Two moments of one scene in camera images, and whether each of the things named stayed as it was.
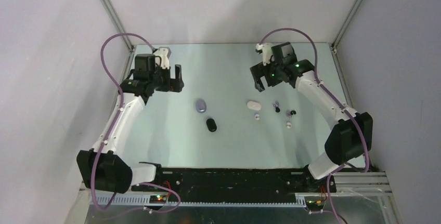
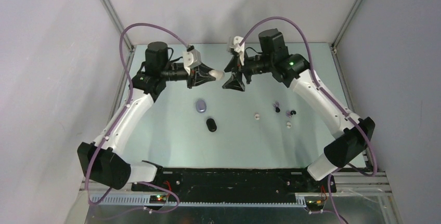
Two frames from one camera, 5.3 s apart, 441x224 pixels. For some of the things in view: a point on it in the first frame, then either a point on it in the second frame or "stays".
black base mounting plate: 274,184 stays
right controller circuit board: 314,203 stays
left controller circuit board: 157,199 stays
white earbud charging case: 254,105 → 218,75
